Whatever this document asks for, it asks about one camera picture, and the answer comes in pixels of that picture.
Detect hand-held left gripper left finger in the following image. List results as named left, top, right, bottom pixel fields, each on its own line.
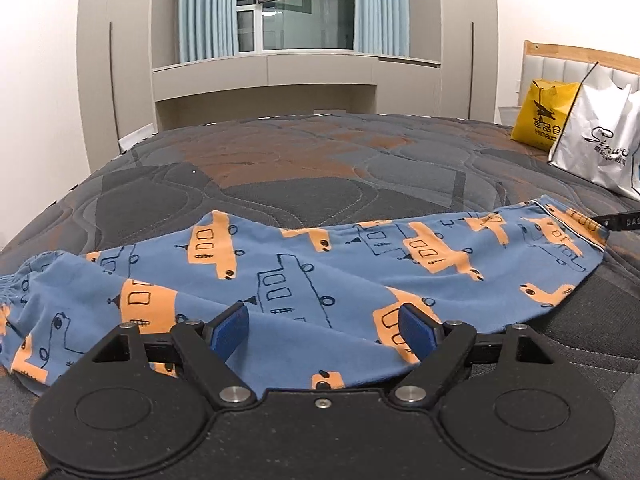
left=90, top=302, right=258, bottom=408

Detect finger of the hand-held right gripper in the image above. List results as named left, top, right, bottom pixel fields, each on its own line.
left=590, top=212, right=640, bottom=232

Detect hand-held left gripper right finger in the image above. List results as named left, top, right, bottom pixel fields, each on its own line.
left=387, top=304, right=558, bottom=408

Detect blue pants with orange print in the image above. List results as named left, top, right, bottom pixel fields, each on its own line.
left=0, top=199, right=612, bottom=393

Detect white shopping bag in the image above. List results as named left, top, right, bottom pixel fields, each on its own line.
left=548, top=62, right=640, bottom=201

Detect yellow shopping bag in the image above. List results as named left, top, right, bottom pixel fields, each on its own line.
left=510, top=79, right=583, bottom=151

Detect white nightstand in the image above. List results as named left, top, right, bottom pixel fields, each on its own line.
left=498, top=105, right=526, bottom=129

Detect wooden padded headboard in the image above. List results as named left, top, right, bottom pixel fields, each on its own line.
left=521, top=40, right=640, bottom=93

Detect grey and brown quilted bed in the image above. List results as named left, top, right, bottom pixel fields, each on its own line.
left=0, top=112, right=640, bottom=480

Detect white panel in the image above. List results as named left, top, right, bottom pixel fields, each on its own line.
left=117, top=125, right=157, bottom=153

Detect beige wardrobe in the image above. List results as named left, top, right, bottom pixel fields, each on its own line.
left=76, top=0, right=157, bottom=153
left=439, top=0, right=500, bottom=123

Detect beige window cabinet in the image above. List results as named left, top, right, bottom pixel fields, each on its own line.
left=151, top=52, right=442, bottom=133

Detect window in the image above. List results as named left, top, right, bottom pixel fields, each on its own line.
left=235, top=0, right=357, bottom=54

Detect light blue curtain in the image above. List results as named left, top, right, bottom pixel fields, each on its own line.
left=353, top=0, right=411, bottom=57
left=178, top=0, right=238, bottom=61

